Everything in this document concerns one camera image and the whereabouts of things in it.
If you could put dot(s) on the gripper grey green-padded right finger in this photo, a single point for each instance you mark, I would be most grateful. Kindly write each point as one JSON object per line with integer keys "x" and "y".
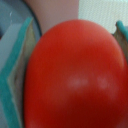
{"x": 121, "y": 35}

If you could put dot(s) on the gripper grey green-padded left finger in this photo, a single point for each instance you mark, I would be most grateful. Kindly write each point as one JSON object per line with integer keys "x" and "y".
{"x": 16, "y": 47}

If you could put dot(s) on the small grey pot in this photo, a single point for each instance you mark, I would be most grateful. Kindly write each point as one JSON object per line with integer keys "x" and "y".
{"x": 16, "y": 11}

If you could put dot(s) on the red toy tomato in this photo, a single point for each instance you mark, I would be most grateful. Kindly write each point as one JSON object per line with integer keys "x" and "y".
{"x": 77, "y": 77}

